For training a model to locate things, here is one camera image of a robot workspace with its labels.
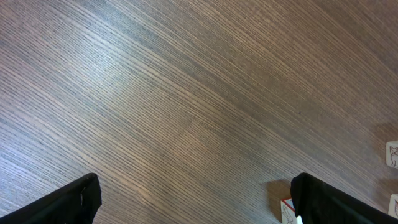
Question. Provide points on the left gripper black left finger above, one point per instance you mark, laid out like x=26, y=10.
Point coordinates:
x=76, y=202

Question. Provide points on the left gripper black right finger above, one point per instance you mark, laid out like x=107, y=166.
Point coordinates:
x=317, y=202

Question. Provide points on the wooden block sketch picture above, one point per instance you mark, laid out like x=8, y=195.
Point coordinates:
x=288, y=212

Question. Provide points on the wooden block red dog picture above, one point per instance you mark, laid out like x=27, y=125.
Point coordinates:
x=392, y=154

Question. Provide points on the plain wooden block green side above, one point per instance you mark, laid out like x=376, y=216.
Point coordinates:
x=393, y=206

